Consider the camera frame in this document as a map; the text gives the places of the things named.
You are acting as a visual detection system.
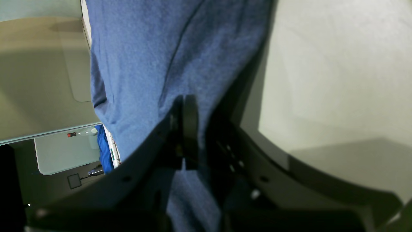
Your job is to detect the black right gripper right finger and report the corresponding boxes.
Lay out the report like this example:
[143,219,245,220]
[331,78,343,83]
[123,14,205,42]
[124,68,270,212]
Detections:
[206,110,404,232]

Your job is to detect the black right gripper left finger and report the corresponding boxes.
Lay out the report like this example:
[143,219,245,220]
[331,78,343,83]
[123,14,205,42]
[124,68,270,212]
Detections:
[25,95,198,232]

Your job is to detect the blue t-shirt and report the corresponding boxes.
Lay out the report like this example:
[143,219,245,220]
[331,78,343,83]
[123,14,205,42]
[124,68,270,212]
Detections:
[84,0,274,232]

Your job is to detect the grey plastic bin right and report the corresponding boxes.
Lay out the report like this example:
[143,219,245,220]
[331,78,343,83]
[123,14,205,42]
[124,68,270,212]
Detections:
[0,0,103,176]

